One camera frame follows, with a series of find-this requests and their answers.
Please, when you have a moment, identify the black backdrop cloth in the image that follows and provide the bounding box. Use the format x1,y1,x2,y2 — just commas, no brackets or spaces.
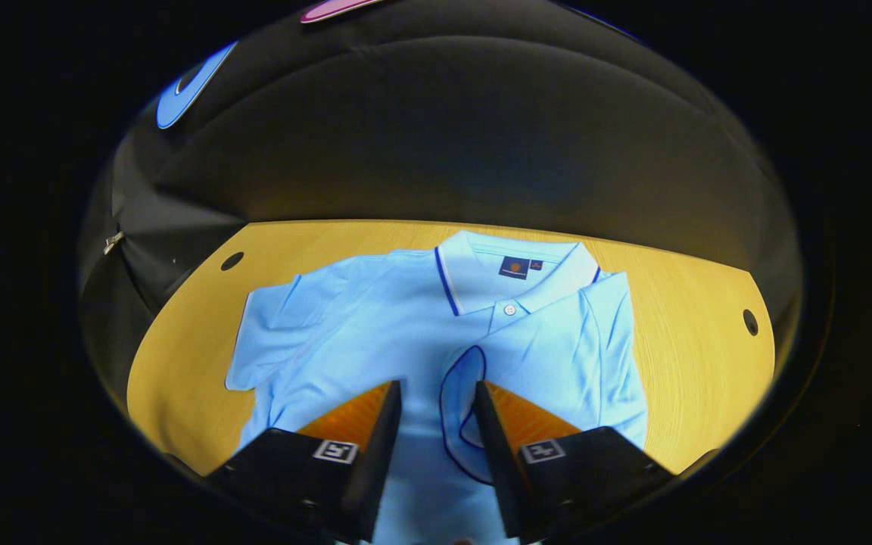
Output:
76,0,804,394

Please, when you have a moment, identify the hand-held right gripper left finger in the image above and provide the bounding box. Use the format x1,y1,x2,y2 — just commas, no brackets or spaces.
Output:
204,380,403,544

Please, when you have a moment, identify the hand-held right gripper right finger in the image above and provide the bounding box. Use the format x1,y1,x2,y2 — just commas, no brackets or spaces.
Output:
472,380,679,544

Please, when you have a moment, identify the light blue T-shirt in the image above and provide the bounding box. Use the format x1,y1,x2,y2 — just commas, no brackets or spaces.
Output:
226,231,649,545

